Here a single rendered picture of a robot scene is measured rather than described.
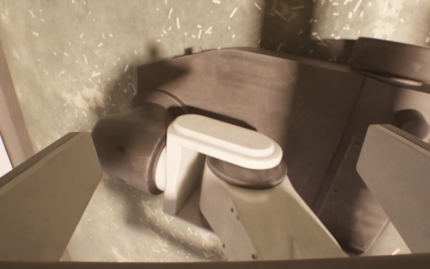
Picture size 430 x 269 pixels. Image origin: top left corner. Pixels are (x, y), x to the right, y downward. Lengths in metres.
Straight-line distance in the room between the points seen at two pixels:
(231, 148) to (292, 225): 0.14
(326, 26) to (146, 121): 0.46
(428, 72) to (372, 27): 0.22
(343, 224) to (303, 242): 0.28
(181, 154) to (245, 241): 0.18
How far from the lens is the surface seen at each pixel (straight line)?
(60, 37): 1.10
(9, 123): 1.50
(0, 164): 1.67
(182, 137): 0.40
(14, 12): 1.31
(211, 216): 0.43
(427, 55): 0.47
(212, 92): 0.53
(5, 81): 1.44
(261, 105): 0.50
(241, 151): 0.38
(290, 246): 0.32
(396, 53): 0.48
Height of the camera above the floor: 0.65
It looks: 58 degrees down
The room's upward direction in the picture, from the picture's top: 134 degrees counter-clockwise
